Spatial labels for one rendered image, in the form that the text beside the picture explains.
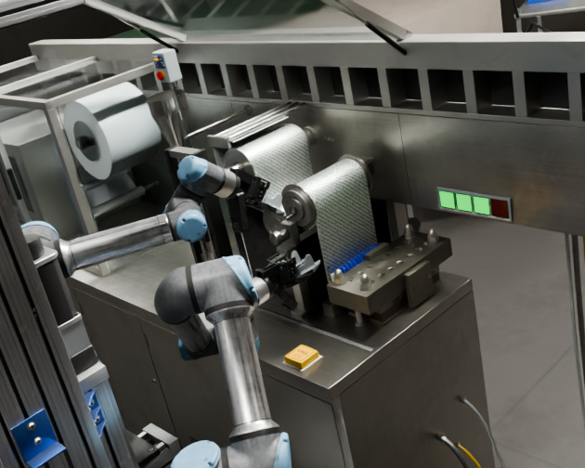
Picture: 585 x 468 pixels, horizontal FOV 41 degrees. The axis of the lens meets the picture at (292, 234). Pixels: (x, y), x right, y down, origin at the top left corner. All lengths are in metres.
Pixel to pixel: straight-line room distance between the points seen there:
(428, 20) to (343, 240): 5.07
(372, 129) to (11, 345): 1.34
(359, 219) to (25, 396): 1.22
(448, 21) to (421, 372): 5.46
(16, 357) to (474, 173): 1.33
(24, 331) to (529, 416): 2.29
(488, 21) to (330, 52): 5.69
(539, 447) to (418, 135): 1.42
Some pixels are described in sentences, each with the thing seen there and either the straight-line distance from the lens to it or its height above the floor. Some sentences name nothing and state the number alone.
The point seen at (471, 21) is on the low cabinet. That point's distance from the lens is 7.89.
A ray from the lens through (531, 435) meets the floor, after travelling 3.32.
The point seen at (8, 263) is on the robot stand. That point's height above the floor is 1.59.
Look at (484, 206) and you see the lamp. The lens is 2.32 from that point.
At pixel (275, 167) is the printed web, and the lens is 2.50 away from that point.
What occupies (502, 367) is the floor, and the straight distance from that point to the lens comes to 3.68.
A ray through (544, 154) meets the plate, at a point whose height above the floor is 1.36.
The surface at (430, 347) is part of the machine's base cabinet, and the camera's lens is 2.44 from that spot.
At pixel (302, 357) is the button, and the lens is 2.24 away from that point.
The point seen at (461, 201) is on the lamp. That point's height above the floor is 1.19.
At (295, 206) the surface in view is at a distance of 2.32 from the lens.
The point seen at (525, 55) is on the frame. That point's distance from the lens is 2.10.
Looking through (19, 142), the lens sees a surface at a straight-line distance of 3.30.
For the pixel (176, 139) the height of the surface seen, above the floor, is 1.37.
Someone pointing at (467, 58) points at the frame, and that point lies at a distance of 2.19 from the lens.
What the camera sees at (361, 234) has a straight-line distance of 2.48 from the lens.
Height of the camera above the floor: 2.12
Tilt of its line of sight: 24 degrees down
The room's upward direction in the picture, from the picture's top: 12 degrees counter-clockwise
